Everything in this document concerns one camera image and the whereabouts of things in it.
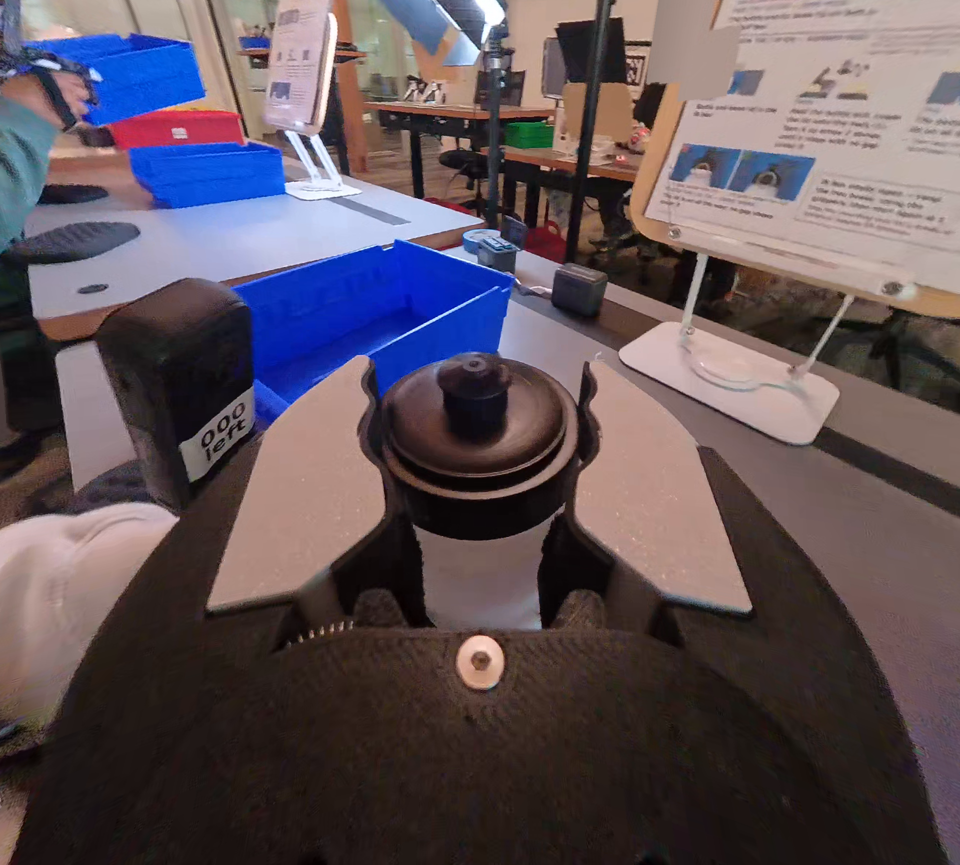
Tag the black light stand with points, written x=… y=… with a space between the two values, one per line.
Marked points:
x=495 y=130

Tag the red mesh basket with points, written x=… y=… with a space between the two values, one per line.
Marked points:
x=546 y=242

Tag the black bottle lid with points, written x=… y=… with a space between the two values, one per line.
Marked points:
x=480 y=445

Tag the blue plastic bin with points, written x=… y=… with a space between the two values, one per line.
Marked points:
x=337 y=317

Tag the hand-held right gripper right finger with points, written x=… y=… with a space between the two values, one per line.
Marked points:
x=652 y=505

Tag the black slanted pole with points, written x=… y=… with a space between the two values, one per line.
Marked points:
x=596 y=92

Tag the stacked small blue bins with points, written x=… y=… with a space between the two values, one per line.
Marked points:
x=210 y=175

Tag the instruction sheet on stand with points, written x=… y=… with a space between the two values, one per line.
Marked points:
x=825 y=130

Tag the small blue grey device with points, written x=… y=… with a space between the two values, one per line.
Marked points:
x=496 y=256

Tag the person's left forearm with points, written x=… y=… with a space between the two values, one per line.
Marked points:
x=67 y=580

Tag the wooden support column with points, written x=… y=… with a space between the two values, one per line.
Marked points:
x=349 y=92

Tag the blue tape roll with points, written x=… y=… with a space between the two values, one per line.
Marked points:
x=472 y=241

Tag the white plastic stand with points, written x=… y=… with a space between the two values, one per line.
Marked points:
x=322 y=182

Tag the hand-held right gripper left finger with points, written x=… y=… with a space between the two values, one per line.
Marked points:
x=300 y=497

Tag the green plastic bin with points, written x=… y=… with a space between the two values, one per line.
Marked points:
x=529 y=135

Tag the small blue bin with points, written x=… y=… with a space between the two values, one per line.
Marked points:
x=142 y=74

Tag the wooden office table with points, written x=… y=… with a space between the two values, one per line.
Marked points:
x=450 y=109
x=570 y=164

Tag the grey slanted panel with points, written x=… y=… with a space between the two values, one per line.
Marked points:
x=304 y=17

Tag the light brown board panel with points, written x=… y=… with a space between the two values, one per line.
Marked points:
x=611 y=115

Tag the grey monitor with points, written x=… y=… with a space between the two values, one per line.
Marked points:
x=553 y=66

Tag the black white marker sign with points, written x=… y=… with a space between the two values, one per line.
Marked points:
x=637 y=64

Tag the white board stand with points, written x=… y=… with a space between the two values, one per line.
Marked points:
x=694 y=302

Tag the white plastic bottle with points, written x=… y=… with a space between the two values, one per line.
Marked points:
x=480 y=580

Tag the red plastic bin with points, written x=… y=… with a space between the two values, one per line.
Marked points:
x=180 y=128

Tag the grey charging case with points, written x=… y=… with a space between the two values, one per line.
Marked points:
x=579 y=289

